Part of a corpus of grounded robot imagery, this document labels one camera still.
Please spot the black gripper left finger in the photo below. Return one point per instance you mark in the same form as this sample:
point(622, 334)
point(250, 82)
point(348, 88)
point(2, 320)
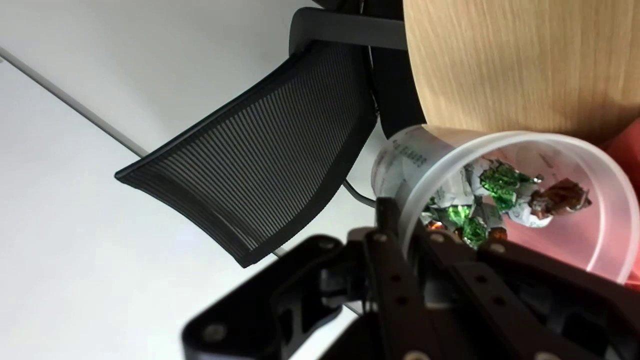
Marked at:
point(266, 301)

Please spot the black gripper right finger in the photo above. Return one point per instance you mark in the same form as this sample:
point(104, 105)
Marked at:
point(533, 301)

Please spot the brown foil sweet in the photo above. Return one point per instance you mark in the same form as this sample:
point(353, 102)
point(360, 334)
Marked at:
point(562, 199)

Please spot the translucent plastic cup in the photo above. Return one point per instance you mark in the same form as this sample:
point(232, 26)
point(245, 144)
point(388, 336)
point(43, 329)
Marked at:
point(413, 160)

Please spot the black mesh office chair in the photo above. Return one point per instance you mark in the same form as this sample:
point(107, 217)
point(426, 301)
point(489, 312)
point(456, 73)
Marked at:
point(253, 152)

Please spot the orange crumpled cloth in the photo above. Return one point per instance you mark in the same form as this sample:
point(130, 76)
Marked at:
point(631, 150)

